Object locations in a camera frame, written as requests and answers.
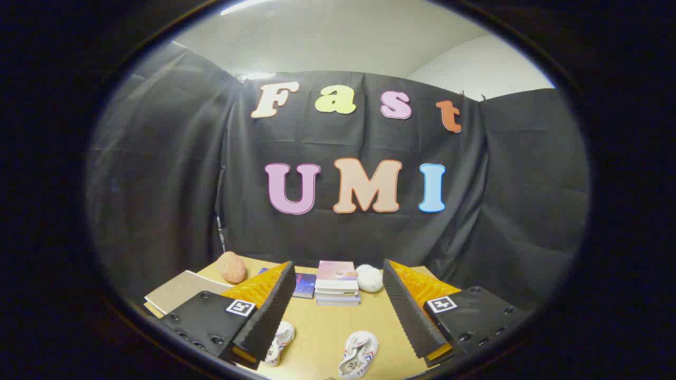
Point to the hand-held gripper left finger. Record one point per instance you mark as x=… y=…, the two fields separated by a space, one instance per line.
x=274 y=309

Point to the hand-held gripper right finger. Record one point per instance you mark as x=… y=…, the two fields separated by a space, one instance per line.
x=404 y=309

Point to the white sneaker shoe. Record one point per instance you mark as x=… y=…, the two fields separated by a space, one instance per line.
x=359 y=353
x=280 y=342

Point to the beige storage box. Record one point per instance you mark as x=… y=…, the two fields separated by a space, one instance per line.
x=179 y=290

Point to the blue cover book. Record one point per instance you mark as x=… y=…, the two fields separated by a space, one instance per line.
x=304 y=285

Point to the white knitted ball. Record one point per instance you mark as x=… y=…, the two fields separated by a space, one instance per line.
x=369 y=278

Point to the orange porous stone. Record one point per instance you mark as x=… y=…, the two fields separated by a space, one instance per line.
x=231 y=267

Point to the purple edged book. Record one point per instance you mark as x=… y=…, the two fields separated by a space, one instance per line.
x=338 y=301

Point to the white thick book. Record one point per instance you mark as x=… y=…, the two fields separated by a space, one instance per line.
x=337 y=292

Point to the pink cover book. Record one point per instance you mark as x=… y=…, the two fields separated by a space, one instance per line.
x=336 y=273

